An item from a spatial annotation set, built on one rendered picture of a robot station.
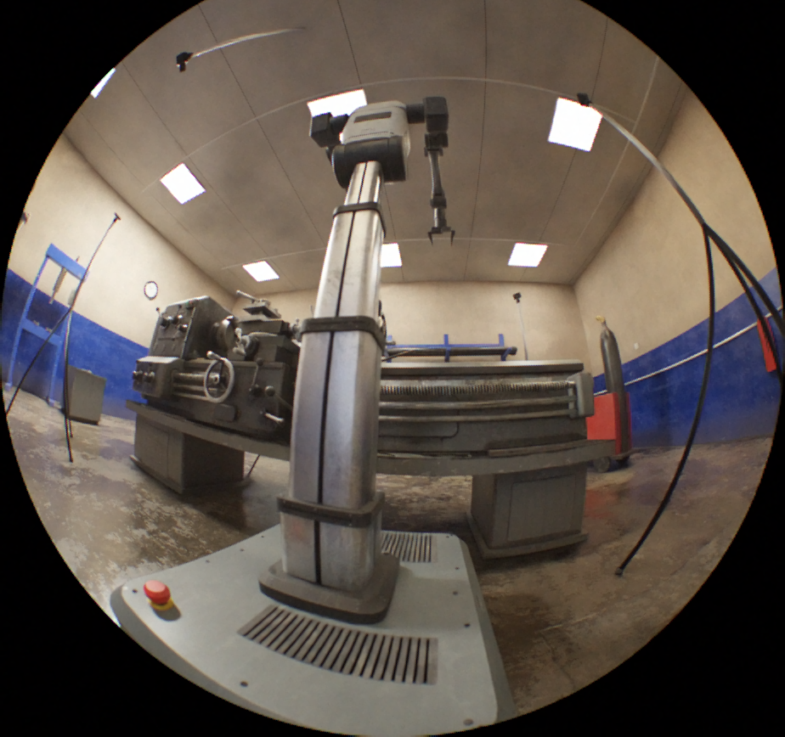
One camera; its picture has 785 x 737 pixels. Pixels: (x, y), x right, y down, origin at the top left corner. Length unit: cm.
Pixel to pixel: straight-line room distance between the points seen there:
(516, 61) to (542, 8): 73
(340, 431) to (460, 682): 37
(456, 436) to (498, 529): 45
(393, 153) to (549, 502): 134
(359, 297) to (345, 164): 48
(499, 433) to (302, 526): 87
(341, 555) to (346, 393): 24
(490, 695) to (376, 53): 316
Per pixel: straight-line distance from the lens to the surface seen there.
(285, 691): 35
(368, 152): 78
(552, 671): 72
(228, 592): 49
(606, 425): 285
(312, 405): 38
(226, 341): 183
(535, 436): 115
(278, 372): 110
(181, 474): 174
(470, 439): 107
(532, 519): 117
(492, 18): 295
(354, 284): 44
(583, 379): 115
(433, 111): 106
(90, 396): 359
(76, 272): 446
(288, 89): 311
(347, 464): 36
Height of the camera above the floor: 56
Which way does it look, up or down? 19 degrees up
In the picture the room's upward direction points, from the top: 2 degrees clockwise
